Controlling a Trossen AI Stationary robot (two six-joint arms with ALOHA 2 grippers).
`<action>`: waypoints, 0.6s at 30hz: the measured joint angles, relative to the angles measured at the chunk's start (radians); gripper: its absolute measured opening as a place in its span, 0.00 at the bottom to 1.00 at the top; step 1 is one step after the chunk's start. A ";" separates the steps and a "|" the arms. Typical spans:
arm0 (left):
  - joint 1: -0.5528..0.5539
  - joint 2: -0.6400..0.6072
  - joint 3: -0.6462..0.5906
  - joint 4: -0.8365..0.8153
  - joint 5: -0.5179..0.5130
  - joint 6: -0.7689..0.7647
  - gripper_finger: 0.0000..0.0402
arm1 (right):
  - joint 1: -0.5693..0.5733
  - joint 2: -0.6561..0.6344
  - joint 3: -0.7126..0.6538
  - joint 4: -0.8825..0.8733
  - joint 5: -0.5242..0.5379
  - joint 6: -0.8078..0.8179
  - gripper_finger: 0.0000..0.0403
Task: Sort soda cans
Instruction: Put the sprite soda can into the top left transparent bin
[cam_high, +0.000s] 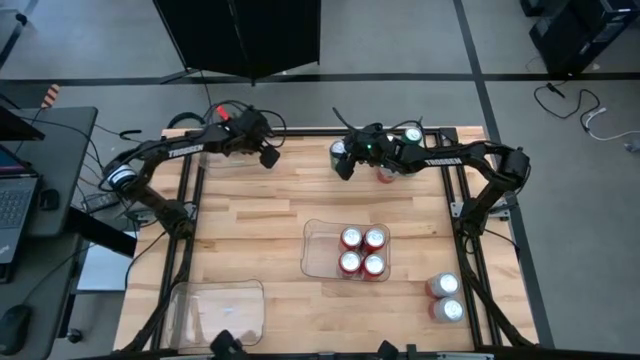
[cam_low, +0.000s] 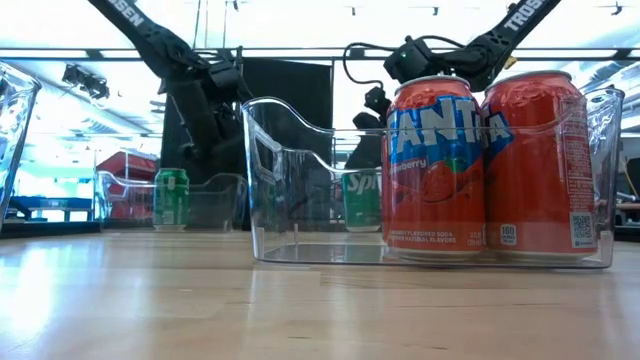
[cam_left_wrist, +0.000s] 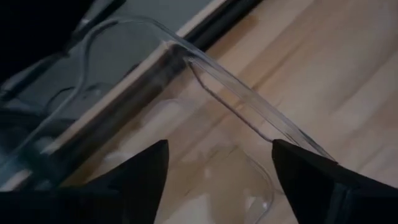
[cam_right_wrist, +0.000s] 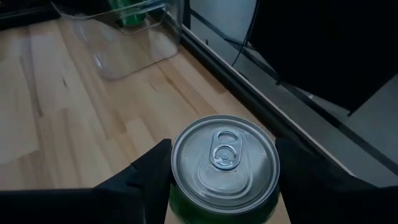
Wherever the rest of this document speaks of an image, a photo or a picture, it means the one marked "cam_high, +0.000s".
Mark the black desk foot bar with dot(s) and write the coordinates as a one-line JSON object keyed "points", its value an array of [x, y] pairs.
{"points": [[100, 231]]}

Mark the black stand leg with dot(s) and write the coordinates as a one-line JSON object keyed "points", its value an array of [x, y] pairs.
{"points": [[21, 19]]}

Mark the white and red Spindrift can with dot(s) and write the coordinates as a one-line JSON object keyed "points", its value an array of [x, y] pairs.
{"points": [[444, 285], [448, 310], [386, 177]]}

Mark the black caster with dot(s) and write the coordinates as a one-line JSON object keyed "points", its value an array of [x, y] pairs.
{"points": [[75, 336]]}

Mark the small grey object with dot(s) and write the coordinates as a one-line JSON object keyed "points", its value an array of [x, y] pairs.
{"points": [[634, 146]]}

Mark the black computer tower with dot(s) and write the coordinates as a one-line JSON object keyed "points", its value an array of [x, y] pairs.
{"points": [[575, 35]]}

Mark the black laptop lid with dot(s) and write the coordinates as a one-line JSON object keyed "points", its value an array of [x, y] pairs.
{"points": [[15, 127]]}

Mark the small black mouse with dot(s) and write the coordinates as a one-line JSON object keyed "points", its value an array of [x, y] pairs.
{"points": [[49, 200]]}

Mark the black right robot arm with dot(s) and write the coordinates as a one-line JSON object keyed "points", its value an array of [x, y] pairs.
{"points": [[445, 161]]}

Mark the black backdrop panel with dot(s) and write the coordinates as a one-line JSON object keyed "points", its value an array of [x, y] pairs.
{"points": [[240, 35]]}

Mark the red Fanta soda can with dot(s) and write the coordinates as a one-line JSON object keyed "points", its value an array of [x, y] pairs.
{"points": [[351, 237], [350, 261], [374, 264], [375, 238]]}

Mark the green Sprite soda can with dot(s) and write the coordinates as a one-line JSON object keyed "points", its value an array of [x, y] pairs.
{"points": [[337, 147], [413, 135]]}

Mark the dark grey desk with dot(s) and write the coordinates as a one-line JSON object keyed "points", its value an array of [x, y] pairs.
{"points": [[60, 150]]}

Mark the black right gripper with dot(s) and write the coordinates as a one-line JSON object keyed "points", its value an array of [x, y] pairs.
{"points": [[375, 147]]}

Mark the black laptop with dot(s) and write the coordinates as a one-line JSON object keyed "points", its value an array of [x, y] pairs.
{"points": [[15, 205]]}

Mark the black computer mouse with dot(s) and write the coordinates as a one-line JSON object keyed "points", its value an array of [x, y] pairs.
{"points": [[15, 330]]}

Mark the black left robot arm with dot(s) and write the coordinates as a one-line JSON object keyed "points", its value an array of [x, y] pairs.
{"points": [[185, 149]]}

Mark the white sheet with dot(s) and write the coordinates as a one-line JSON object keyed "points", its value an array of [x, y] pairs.
{"points": [[100, 270]]}

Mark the orange black striped object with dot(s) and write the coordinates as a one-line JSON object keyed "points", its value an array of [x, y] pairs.
{"points": [[50, 96]]}

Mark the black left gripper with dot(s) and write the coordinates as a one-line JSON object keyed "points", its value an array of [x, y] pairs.
{"points": [[247, 132]]}

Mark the black aluminium table frame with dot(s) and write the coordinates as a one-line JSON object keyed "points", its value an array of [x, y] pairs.
{"points": [[310, 132]]}

